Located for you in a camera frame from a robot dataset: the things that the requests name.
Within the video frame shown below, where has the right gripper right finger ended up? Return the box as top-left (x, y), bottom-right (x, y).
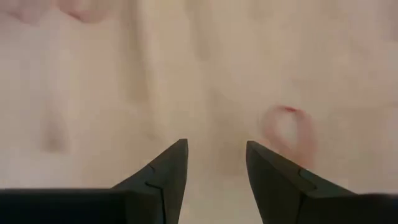
top-left (246, 140), bottom-right (398, 224)

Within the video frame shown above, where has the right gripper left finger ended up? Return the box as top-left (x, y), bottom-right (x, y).
top-left (0, 138), bottom-right (189, 224)

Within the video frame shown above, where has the red rubber band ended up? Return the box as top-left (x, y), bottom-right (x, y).
top-left (6, 0), bottom-right (108, 25)
top-left (258, 104), bottom-right (315, 167)

